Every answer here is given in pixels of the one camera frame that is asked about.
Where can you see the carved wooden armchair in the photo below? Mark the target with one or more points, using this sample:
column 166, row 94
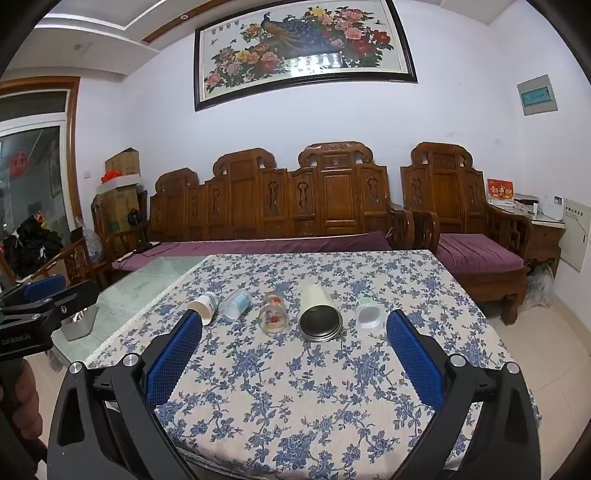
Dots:
column 445, row 189

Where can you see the white router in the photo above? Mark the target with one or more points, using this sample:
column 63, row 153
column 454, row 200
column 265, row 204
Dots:
column 552, row 207

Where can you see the framed peacock flower painting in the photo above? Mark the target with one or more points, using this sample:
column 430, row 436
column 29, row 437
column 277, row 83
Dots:
column 304, row 46

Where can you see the carved wooden sofa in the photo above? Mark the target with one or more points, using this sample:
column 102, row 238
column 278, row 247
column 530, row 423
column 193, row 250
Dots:
column 244, row 198

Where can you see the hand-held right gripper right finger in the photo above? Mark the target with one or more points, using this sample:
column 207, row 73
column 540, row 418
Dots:
column 413, row 357

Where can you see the red window decoration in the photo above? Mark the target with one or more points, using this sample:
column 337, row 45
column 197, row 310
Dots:
column 19, row 164

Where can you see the heap of black clothing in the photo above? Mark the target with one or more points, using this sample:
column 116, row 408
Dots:
column 32, row 244

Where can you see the small metal box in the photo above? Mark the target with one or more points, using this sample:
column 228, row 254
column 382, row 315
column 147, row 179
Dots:
column 81, row 324

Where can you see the glass cup red print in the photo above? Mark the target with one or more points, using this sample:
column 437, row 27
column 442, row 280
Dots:
column 274, row 314

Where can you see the white steel-lined cup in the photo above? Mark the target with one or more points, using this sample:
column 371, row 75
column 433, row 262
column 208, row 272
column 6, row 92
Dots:
column 318, row 316

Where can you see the long purple sofa cushion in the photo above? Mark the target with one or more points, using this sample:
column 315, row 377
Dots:
column 258, row 247

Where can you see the wooden side table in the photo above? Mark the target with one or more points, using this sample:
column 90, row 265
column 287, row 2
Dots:
column 545, row 240

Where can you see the square purple seat cushion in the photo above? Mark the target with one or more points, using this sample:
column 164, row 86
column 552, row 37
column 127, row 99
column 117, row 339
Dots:
column 475, row 254

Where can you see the small cardboard box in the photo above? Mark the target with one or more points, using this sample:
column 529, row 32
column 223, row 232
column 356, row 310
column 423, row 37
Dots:
column 123, row 162

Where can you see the clear plastic cup blue label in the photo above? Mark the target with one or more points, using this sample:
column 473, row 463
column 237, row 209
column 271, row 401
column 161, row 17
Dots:
column 236, row 304

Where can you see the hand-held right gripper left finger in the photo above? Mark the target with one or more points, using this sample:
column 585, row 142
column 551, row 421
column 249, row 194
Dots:
column 175, row 357

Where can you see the crumpled clear plastic bag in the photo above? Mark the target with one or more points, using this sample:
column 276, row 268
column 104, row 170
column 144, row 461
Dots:
column 90, row 244

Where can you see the person's left hand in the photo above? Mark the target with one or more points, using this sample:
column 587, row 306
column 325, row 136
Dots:
column 30, row 385

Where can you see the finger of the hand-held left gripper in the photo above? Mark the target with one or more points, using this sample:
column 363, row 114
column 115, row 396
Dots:
column 76, row 297
column 44, row 285

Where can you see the wooden chair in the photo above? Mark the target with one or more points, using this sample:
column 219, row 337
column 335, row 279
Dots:
column 76, row 263

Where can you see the small clear green-rimmed cup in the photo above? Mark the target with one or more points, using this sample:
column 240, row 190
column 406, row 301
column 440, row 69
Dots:
column 369, row 314

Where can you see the grey wall electrical panel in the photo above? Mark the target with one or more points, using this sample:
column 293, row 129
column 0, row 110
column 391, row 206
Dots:
column 537, row 95

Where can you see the orange plastic bag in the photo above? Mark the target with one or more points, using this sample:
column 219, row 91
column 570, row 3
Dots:
column 111, row 176

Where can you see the large cardboard box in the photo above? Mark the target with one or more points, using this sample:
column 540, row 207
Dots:
column 121, row 207

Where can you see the red printed box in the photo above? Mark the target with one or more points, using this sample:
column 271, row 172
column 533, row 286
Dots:
column 500, row 191

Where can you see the white printed paper cup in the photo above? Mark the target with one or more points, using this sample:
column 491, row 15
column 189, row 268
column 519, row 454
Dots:
column 206, row 307

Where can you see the blue floral tablecloth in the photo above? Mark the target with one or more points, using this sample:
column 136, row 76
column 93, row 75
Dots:
column 300, row 397

